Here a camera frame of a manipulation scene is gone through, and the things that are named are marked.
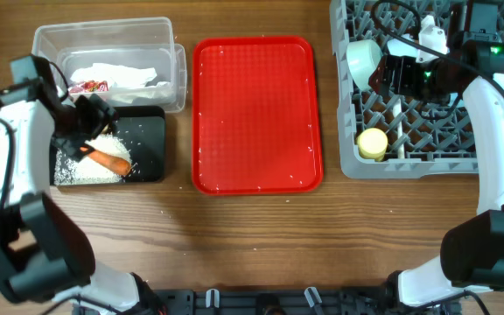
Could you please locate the red candy wrapper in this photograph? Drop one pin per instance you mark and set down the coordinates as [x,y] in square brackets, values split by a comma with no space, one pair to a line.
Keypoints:
[89,86]

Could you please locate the yellow plastic cup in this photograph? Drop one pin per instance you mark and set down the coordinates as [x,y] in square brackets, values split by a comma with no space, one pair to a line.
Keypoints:
[372,144]

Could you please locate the white plastic spoon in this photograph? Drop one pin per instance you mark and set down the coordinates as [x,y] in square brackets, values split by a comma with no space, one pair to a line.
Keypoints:
[397,111]

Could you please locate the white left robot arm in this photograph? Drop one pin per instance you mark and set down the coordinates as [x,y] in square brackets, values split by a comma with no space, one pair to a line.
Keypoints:
[44,256]

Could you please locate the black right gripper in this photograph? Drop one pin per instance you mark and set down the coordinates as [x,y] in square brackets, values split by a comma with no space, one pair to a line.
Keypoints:
[388,76]

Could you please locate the orange carrot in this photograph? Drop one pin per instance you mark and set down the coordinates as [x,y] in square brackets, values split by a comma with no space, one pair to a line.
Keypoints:
[114,164]

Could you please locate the red plastic tray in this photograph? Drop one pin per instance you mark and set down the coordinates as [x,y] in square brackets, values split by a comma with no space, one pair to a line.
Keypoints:
[255,116]

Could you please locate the grey dishwasher rack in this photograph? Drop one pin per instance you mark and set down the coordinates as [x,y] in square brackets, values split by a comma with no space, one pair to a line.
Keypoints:
[431,147]

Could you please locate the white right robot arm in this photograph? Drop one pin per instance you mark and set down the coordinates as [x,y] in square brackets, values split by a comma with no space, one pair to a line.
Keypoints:
[471,258]

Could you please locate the black plastic tray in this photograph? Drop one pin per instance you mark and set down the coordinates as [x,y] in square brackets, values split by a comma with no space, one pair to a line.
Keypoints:
[142,131]

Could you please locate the clear plastic bin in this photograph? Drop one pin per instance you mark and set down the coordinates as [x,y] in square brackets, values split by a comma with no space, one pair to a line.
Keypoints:
[134,42]

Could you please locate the black mounting rail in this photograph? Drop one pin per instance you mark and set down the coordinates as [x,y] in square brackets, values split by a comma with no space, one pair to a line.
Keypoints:
[362,301]

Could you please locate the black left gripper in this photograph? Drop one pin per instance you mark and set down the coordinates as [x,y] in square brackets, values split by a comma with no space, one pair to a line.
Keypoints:
[104,113]

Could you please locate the white napkin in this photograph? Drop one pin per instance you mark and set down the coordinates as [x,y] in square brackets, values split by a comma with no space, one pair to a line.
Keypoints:
[126,84]

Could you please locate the pile of white rice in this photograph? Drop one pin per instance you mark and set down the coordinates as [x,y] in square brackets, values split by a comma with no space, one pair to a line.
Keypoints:
[68,172]

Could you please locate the light blue bowl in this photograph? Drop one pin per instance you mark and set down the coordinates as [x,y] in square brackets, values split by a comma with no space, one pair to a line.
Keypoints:
[400,49]

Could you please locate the pale green bowl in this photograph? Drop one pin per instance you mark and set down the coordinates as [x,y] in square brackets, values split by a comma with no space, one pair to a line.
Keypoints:
[362,58]

